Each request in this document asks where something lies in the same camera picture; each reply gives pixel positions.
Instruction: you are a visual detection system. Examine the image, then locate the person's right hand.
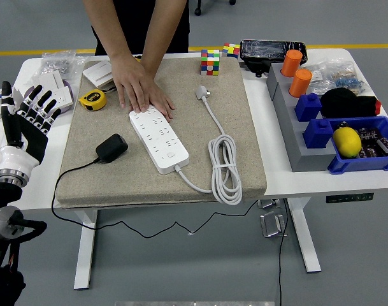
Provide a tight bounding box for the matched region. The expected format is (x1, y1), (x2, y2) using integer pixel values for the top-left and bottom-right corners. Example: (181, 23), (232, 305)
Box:
(110, 53), (152, 113)

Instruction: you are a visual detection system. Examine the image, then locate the person's left hand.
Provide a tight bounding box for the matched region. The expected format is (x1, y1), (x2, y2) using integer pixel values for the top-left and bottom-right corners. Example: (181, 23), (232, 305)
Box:
(147, 75), (176, 122)

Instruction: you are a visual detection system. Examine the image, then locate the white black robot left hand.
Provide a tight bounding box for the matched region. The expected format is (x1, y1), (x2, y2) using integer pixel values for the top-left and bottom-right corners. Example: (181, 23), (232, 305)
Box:
(0, 80), (62, 175)

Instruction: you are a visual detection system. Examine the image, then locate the white power strip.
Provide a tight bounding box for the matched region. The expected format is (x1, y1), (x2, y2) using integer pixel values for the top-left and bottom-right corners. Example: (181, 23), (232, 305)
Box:
(129, 106), (190, 175)

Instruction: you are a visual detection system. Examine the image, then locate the black power adapter plug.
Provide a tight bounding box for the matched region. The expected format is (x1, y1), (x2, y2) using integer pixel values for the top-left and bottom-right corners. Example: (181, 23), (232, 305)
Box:
(95, 133), (129, 164)

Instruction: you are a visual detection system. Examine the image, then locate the thin black adapter cord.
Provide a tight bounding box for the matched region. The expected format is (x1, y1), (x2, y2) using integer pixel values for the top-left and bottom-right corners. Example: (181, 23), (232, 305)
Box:
(50, 158), (261, 240)

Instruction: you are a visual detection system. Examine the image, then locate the yellow tape measure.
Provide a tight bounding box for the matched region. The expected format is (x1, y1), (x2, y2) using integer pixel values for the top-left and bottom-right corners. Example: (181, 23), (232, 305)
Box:
(78, 89), (108, 112)

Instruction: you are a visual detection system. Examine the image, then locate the white socket panel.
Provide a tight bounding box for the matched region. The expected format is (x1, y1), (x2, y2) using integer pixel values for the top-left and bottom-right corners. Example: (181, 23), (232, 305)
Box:
(50, 87), (73, 111)

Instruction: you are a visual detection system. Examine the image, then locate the colourful puzzle cube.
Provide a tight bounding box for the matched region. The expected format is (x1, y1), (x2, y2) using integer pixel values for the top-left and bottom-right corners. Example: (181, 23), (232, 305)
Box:
(221, 43), (241, 60)
(199, 48), (221, 77)

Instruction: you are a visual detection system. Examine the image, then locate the white plastic panel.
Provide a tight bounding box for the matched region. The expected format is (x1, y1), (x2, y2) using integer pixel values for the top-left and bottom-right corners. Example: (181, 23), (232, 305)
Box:
(31, 69), (66, 95)

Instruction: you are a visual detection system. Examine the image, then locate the purple bowl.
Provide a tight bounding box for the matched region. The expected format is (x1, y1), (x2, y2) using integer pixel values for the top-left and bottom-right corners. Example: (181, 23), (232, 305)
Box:
(23, 79), (75, 115)

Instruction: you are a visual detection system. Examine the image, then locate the person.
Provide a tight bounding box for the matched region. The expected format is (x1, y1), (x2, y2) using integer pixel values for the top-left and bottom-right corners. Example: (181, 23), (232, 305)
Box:
(90, 0), (190, 57)

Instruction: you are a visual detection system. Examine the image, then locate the clear bag of metal parts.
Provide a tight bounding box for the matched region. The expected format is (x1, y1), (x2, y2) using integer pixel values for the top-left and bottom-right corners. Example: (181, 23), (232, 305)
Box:
(40, 50), (86, 86)

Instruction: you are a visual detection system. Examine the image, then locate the beige fabric mat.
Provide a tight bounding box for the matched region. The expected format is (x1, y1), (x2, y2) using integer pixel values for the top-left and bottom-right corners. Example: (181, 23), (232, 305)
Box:
(55, 56), (268, 210)

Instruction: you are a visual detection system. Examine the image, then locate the black wrapped box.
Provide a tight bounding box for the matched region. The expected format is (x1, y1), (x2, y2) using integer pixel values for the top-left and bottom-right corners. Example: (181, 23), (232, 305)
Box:
(239, 38), (308, 78)

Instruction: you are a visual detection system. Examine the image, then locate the white table leg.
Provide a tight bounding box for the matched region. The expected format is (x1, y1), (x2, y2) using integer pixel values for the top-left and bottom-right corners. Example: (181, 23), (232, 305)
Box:
(73, 208), (99, 291)
(284, 196), (322, 274)

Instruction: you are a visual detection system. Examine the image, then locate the grey peg base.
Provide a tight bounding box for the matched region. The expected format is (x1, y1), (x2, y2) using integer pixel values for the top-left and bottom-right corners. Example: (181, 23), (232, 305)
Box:
(266, 62), (338, 173)

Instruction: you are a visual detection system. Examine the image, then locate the orange cylinder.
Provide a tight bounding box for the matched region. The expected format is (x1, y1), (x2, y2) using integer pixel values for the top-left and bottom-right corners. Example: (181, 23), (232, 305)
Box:
(288, 68), (313, 99)
(281, 49), (304, 78)

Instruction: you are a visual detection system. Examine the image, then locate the blue plastic block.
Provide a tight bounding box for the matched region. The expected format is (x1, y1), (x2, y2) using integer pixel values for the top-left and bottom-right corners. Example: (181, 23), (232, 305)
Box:
(294, 92), (324, 123)
(302, 118), (336, 150)

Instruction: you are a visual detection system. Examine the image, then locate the clear bag of white parts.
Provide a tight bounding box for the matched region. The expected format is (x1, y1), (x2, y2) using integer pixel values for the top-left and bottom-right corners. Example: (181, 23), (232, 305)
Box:
(303, 62), (336, 95)

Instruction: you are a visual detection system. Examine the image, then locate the black fabric bundle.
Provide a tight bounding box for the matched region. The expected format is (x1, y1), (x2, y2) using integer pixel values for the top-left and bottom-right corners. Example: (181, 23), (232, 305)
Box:
(320, 87), (382, 119)

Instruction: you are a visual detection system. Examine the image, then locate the clear bag of blue parts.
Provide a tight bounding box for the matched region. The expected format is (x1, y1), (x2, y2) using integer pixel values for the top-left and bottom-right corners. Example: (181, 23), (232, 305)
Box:
(324, 57), (368, 96)

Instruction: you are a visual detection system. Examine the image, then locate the yellow lemon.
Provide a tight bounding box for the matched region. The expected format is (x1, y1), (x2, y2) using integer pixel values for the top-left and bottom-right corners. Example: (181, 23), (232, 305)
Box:
(332, 126), (363, 159)

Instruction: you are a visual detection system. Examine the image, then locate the blue plastic bin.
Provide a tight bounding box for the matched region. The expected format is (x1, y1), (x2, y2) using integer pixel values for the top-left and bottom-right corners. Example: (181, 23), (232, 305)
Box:
(326, 115), (388, 175)

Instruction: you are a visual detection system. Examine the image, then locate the black table control panel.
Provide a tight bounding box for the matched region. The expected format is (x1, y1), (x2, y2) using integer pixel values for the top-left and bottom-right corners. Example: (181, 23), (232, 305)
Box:
(326, 193), (375, 204)

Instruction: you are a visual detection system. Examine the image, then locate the dark capacitor pile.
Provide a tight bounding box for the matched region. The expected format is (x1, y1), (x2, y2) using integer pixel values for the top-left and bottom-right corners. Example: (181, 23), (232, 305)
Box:
(356, 126), (388, 159)

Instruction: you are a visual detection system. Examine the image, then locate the white wall switch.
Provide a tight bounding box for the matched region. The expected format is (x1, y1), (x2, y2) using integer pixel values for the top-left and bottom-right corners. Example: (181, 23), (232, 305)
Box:
(82, 59), (118, 92)

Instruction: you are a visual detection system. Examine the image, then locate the white power strip cable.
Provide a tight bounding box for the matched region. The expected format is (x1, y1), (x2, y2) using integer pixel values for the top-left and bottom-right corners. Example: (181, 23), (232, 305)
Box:
(176, 84), (245, 207)

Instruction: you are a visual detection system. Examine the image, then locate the small metal bracket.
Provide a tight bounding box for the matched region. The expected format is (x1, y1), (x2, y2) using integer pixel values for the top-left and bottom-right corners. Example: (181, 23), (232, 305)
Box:
(256, 198), (281, 210)

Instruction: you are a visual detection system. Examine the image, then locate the large metal bracket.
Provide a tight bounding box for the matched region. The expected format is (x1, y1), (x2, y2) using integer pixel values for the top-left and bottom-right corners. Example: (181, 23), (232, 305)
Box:
(259, 210), (289, 238)

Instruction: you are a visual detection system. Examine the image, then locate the black hanging cable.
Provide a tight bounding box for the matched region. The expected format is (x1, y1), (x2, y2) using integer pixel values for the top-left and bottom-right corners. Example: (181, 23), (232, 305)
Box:
(277, 198), (290, 306)

